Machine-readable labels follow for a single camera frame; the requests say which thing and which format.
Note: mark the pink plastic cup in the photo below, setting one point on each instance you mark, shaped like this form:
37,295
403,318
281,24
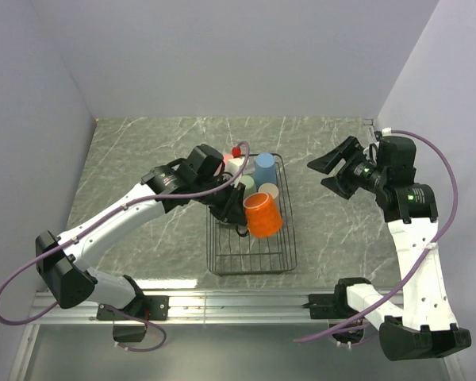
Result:
221,168

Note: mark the green cup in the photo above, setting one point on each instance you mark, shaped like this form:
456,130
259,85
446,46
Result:
249,185

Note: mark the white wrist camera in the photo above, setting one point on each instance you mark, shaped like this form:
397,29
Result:
234,161
376,135

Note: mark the beige plastic cup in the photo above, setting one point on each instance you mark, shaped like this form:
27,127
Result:
269,188

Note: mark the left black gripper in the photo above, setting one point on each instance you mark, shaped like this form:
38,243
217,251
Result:
232,210

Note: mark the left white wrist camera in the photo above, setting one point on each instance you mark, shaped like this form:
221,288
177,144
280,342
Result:
234,161

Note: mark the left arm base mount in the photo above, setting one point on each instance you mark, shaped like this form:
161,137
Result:
130,323

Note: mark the aluminium rail frame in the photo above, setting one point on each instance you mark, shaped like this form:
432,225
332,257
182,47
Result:
238,327

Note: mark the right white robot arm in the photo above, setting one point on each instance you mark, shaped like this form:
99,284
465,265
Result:
414,320

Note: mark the blue plastic cup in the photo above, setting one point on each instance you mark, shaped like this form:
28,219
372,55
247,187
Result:
265,169

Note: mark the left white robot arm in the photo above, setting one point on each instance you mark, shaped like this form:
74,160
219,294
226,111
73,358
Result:
67,260

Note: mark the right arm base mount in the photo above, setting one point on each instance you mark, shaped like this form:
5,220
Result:
327,306

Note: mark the black wire dish rack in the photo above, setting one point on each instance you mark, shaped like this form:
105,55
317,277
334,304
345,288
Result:
233,251

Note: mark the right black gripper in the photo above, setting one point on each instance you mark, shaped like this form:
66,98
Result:
325,163

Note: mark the orange transparent mug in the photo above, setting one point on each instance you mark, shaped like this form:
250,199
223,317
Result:
262,216

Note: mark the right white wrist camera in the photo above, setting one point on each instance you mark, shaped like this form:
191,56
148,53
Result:
376,135

